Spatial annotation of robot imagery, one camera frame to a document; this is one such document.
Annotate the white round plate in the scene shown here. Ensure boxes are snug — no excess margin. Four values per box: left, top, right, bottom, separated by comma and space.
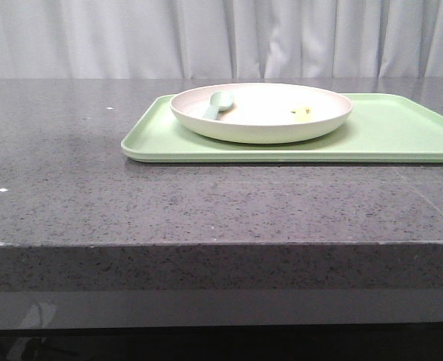
170, 83, 353, 144

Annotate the yellow plastic fork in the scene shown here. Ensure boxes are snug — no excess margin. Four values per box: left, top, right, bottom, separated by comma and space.
290, 106, 312, 122

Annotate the light green spoon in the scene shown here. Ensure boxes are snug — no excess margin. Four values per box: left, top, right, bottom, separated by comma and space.
202, 91, 235, 120

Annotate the light green rectangular tray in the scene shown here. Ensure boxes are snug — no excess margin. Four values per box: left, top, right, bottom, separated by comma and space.
121, 93, 443, 163

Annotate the white pleated curtain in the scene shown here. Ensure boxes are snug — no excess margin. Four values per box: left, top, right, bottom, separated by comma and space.
0, 1, 443, 79

